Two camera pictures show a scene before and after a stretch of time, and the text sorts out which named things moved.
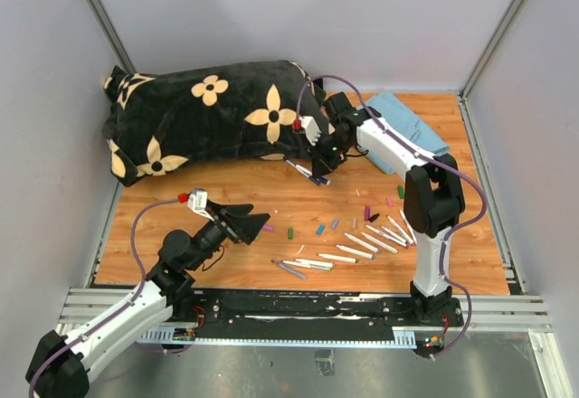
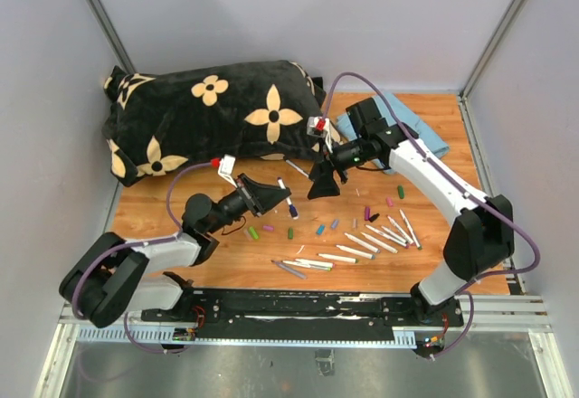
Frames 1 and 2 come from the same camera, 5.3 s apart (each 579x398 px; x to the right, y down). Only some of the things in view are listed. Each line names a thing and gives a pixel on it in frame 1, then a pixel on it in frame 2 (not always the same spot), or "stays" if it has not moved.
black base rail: [287, 308] stays
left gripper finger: [250, 226] → [269, 201]
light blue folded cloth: [399, 121] stays
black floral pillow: [156, 124] stays
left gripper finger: [233, 211] → [266, 190]
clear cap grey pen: [296, 272] stays
